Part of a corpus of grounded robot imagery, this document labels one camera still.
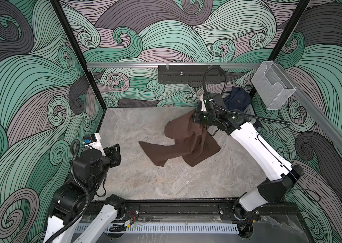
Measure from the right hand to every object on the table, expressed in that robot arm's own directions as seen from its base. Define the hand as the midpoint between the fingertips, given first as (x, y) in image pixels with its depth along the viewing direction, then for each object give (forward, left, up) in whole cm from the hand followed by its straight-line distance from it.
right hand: (192, 115), depth 73 cm
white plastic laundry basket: (+27, -47, -25) cm, 59 cm away
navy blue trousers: (+35, -40, -21) cm, 57 cm away
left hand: (-18, +33, +1) cm, 38 cm away
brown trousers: (-5, -2, -16) cm, 17 cm away
